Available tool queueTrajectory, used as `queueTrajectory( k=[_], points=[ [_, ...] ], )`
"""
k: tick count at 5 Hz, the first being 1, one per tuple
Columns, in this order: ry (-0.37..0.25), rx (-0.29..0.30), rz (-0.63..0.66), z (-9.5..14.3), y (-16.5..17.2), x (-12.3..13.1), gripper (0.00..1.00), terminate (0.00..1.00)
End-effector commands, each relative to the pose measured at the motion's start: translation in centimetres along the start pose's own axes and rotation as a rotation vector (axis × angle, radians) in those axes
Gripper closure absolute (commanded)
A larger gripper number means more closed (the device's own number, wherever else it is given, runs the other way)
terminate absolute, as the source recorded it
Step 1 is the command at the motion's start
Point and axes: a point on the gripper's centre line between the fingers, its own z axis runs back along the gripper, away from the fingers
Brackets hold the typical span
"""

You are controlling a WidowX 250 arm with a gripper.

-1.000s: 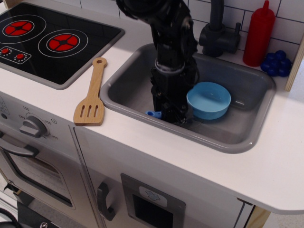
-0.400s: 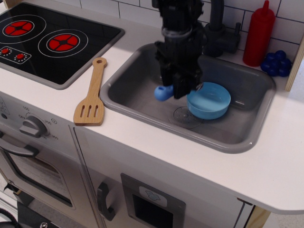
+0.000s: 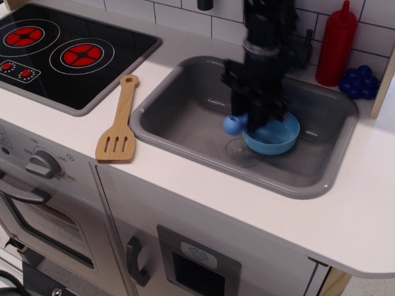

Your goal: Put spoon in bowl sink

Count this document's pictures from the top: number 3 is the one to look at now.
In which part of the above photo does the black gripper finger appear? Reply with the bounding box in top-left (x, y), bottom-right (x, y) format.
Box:
top-left (247, 101), bottom-right (286, 133)
top-left (231, 89), bottom-right (249, 116)

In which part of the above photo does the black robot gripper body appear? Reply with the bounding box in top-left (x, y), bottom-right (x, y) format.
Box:
top-left (221, 49), bottom-right (289, 120)

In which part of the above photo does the blue and grey toy spoon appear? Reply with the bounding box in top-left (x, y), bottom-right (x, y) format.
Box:
top-left (223, 113), bottom-right (248, 135)

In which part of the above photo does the light blue plastic bowl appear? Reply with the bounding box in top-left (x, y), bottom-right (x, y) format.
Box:
top-left (243, 113), bottom-right (300, 155)

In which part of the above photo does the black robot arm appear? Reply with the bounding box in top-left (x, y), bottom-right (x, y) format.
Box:
top-left (222, 1), bottom-right (297, 133)

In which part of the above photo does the grey toy sink basin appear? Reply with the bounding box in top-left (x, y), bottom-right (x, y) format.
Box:
top-left (130, 56), bottom-right (359, 199)

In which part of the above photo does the dark grey toy faucet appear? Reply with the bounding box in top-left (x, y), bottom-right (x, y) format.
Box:
top-left (290, 29), bottom-right (314, 69)

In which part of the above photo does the red squeeze bottle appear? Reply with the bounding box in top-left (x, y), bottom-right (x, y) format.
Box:
top-left (315, 1), bottom-right (358, 87)

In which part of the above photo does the black hanging cylinder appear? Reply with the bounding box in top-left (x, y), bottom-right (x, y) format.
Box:
top-left (197, 0), bottom-right (214, 11)

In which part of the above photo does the blue toy grape bunch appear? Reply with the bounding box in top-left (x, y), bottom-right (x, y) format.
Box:
top-left (338, 65), bottom-right (379, 101)

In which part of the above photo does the wooden slotted spatula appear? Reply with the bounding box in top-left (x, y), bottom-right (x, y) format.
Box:
top-left (95, 75), bottom-right (139, 164)

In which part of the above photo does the grey dispenser panel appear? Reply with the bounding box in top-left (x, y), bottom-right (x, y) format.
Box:
top-left (157, 225), bottom-right (241, 296)

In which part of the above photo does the black toy stove top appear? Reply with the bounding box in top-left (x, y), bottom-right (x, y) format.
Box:
top-left (1, 4), bottom-right (162, 117)

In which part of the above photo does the grey oven knob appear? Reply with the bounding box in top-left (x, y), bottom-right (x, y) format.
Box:
top-left (25, 150), bottom-right (62, 179)

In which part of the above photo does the toy oven door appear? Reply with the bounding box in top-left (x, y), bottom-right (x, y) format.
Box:
top-left (1, 121), bottom-right (128, 295)

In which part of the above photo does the wooden side post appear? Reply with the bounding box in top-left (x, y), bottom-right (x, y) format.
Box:
top-left (370, 47), bottom-right (395, 119)

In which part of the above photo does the grey cabinet door handle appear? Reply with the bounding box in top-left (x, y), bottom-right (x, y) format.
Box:
top-left (126, 237), bottom-right (150, 287)

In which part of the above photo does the grey oven door handle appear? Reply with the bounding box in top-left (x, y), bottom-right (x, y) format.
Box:
top-left (1, 171), bottom-right (51, 204)

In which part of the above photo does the black cable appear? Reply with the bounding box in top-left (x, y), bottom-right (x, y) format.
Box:
top-left (0, 269), bottom-right (28, 295)

